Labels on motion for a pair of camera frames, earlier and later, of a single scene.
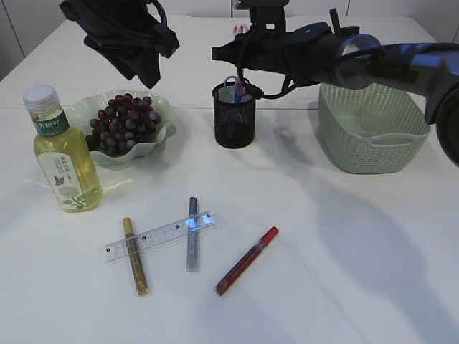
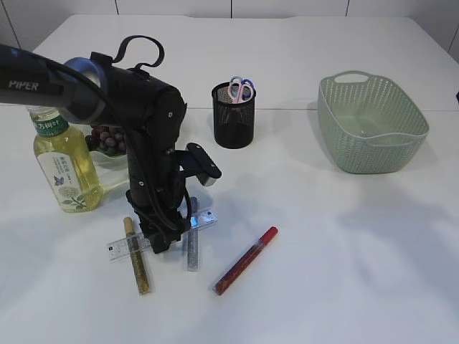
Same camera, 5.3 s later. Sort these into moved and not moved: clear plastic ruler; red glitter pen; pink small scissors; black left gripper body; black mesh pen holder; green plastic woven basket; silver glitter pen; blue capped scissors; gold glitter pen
Moved: blue capped scissors; black left gripper body; pink small scissors
Not moved: green plastic woven basket; black mesh pen holder; gold glitter pen; red glitter pen; silver glitter pen; clear plastic ruler
